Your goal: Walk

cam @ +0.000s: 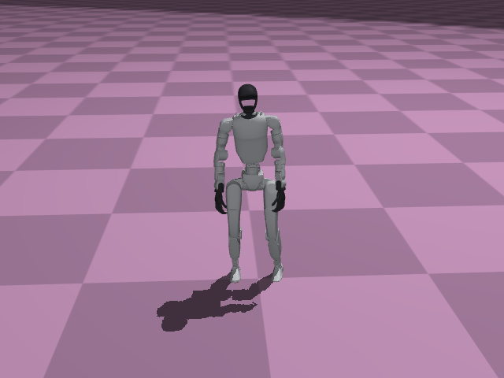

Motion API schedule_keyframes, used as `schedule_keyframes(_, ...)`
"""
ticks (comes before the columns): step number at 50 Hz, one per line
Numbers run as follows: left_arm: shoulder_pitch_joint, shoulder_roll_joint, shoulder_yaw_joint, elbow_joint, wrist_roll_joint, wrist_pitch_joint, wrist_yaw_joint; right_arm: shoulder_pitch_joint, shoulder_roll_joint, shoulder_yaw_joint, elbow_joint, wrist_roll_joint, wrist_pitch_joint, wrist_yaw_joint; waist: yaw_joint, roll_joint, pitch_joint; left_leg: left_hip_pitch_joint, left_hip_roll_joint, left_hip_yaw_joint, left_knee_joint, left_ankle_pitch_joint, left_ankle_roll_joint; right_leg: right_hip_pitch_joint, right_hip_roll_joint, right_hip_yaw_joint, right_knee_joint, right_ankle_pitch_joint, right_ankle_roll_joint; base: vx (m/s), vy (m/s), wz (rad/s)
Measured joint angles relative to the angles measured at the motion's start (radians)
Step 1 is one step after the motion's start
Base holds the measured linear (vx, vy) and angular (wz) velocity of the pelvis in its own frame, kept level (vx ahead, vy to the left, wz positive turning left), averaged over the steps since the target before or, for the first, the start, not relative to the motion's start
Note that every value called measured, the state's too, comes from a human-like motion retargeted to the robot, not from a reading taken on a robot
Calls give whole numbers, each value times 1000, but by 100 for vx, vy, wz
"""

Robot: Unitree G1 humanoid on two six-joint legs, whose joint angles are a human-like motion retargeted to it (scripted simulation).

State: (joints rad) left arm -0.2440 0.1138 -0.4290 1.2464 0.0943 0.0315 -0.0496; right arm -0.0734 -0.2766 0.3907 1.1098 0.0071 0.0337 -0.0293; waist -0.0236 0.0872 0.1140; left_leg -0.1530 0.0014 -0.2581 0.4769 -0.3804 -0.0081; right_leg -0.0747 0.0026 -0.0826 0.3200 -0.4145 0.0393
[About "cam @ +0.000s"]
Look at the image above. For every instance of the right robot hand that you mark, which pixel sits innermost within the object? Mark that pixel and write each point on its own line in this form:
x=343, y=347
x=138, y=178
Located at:
x=218, y=199

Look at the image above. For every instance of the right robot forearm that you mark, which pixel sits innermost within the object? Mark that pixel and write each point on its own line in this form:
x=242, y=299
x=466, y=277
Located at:
x=219, y=170

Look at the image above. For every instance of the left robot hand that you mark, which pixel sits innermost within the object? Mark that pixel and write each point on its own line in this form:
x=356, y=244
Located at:
x=280, y=197

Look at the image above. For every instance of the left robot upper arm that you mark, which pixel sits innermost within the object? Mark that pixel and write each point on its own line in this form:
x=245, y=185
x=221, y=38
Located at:
x=277, y=135

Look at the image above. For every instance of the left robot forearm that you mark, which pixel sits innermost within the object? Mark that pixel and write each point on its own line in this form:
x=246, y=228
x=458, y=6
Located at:
x=280, y=168

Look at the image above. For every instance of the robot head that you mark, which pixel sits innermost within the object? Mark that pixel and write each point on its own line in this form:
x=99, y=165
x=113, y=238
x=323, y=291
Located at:
x=248, y=92

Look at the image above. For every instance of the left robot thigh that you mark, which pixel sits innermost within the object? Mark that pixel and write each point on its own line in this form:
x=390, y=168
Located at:
x=271, y=218

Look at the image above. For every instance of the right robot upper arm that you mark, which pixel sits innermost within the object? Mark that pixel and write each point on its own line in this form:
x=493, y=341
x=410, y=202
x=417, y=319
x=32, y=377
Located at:
x=222, y=137

